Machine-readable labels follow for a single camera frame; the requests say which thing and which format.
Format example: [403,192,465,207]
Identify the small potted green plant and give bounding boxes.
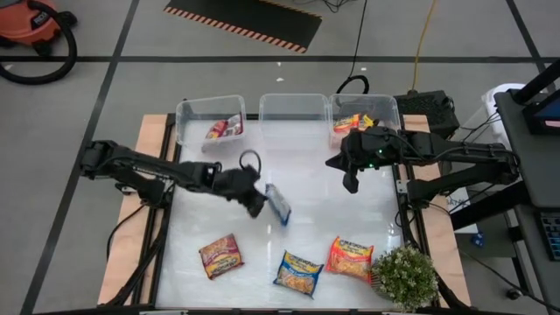
[369,245,440,314]

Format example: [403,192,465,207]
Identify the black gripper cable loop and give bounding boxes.
[238,149,263,173]

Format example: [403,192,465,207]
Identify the black aluminium table frame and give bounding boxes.
[104,112,472,315]

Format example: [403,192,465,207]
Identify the black cart beam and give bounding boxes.
[449,181,533,232]

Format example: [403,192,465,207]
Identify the black monitor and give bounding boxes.
[522,89,560,136]

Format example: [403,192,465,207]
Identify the black cable bundle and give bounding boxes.
[454,111,502,148]

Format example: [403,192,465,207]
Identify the black equipment box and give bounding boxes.
[393,89,461,140]

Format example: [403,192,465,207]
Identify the yellow floor cable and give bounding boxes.
[410,0,438,93]

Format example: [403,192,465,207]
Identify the black floor cable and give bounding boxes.
[334,0,371,99]

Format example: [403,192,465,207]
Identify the grey equipment cart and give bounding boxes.
[493,89,560,307]

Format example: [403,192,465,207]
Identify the black keyboard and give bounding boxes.
[538,210,560,263]

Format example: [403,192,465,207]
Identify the blue Maruchan ramen pack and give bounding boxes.
[264,182,292,227]
[273,249,326,299]

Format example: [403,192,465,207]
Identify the orange shop vacuum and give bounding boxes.
[0,0,79,48]

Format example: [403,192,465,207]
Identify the red shop vacuum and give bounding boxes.
[0,0,79,87]

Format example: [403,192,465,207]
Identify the clear plastic bin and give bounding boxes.
[328,93,402,148]
[258,92,330,126]
[175,94,248,148]

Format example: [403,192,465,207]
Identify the white paper sheet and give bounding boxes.
[445,194,480,235]

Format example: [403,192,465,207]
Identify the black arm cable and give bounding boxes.
[104,203,148,263]

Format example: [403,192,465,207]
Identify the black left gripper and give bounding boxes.
[217,164,270,220]

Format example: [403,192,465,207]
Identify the black hazard-striped floor mat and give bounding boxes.
[164,0,324,54]

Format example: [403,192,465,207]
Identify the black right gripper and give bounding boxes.
[325,125,402,194]

